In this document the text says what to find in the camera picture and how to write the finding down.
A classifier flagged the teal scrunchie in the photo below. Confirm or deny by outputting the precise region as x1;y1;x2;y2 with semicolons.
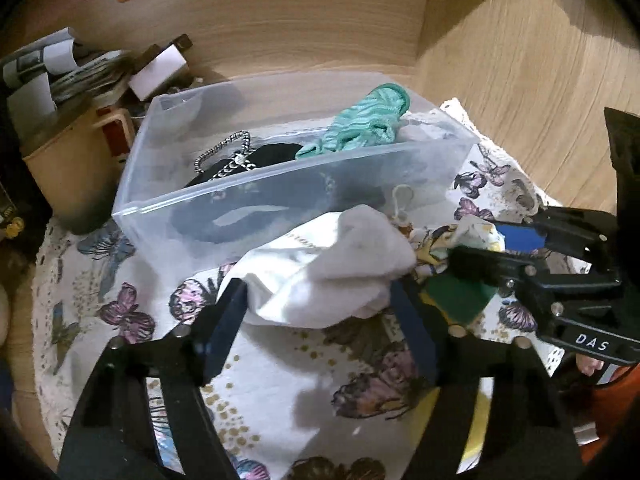
295;84;411;159

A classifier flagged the yellow felt ball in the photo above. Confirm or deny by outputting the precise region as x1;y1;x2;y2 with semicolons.
408;377;494;474

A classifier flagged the person's hand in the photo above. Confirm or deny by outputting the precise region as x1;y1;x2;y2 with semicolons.
575;354;604;376

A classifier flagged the brown ceramic mug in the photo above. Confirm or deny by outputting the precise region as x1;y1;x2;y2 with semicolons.
21;104;134;235

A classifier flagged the white small box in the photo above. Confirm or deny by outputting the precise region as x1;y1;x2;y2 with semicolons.
128;44;189;102

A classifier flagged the clear plastic bin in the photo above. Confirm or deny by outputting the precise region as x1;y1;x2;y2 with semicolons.
112;72;478;278

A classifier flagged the stack of papers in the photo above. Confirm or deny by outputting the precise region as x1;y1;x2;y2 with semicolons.
1;27;131;138

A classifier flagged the yellow green sponge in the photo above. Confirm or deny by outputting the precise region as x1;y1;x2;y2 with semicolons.
420;272;497;325

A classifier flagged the black headband in bin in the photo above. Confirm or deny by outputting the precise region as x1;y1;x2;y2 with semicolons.
170;143;385;244

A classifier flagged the butterfly print cloth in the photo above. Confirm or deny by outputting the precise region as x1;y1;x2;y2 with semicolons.
30;96;591;480

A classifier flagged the dark glass bottle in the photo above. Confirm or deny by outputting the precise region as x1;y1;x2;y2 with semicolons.
1;105;52;261

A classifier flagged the silver chain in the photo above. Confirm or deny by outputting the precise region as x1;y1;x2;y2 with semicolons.
193;129;260;182

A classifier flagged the patterned fabric piece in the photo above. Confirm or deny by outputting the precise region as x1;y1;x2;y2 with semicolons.
406;216;506;283

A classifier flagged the white sock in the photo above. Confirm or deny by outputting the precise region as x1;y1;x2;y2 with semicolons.
220;205;416;330

